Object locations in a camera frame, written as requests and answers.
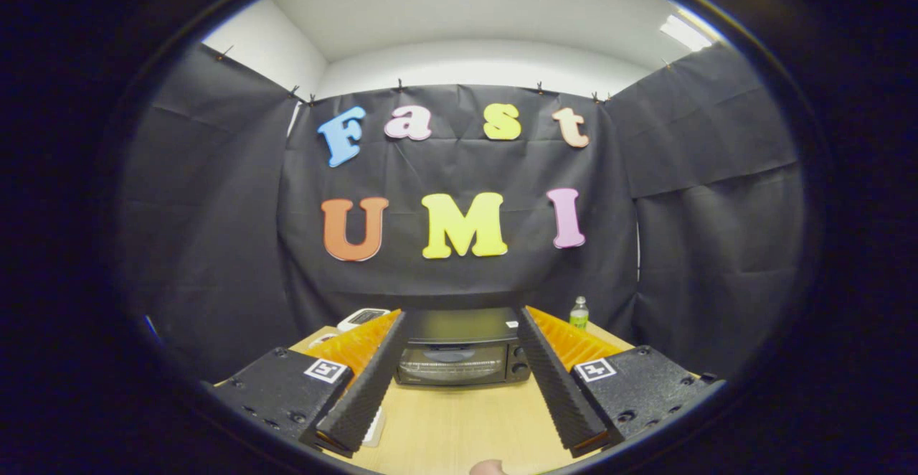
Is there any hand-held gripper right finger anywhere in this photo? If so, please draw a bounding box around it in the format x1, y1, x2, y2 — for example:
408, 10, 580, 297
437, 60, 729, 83
515, 305, 725, 459

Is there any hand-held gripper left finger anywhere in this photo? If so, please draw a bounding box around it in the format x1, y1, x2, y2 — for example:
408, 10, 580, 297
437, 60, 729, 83
212, 308, 410, 459

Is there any black toaster oven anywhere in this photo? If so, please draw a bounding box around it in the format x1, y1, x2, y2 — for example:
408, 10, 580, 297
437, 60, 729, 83
393, 307, 531, 388

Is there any white pop-up toaster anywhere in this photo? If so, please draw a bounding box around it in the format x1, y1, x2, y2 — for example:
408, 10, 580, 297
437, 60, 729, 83
336, 308, 392, 334

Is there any white plate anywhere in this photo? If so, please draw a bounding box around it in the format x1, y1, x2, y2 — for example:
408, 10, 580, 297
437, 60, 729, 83
361, 407, 387, 448

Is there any black backdrop cloth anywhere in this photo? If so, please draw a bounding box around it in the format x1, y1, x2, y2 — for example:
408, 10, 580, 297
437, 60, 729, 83
118, 41, 808, 382

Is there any narrow ceiling light panel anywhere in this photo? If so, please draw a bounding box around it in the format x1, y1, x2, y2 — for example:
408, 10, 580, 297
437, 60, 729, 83
660, 14, 716, 52

